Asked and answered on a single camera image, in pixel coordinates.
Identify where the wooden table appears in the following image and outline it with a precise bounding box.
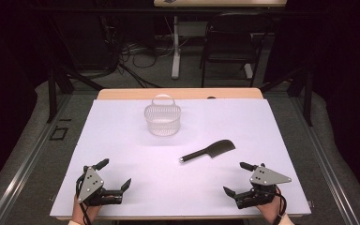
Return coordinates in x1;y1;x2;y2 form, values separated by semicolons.
55;87;308;221

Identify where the bundle of floor cables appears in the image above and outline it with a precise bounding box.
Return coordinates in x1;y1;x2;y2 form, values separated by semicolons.
106;37;176;89

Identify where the white desk leg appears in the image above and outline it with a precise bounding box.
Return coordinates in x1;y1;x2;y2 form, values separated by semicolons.
171;15;182;81

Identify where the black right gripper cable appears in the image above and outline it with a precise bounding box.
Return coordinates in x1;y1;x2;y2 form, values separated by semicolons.
273;185;288;225

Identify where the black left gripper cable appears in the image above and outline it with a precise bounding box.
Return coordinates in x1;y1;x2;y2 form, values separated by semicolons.
75;173;93;225

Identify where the black chair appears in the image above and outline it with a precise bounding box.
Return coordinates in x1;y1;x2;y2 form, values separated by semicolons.
200;12;276;88

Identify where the white plastic basket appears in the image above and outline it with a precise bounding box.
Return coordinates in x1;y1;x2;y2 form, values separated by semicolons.
143;94;182;138

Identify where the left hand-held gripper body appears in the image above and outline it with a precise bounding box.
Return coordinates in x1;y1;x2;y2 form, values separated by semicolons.
76;166;123;207

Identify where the person's left hand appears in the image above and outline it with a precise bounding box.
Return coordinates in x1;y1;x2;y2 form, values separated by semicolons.
71;194;102;225

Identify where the white table mat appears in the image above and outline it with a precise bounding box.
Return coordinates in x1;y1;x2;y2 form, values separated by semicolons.
49;98;312;218

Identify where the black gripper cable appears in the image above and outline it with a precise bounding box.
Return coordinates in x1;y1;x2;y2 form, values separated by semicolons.
273;185;288;225
75;173;93;225

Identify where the black metal frame post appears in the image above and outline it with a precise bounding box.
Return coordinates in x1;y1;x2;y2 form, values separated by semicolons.
259;67;314;128
46;67;76;124

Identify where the person's right hand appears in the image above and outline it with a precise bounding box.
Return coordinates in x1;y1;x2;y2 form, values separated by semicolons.
256;188;283;225

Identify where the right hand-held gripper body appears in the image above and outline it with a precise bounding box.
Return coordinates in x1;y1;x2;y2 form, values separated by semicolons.
235;162;293;210

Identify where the light wooden desk top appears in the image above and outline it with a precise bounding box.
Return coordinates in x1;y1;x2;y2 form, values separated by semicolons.
153;0;289;8

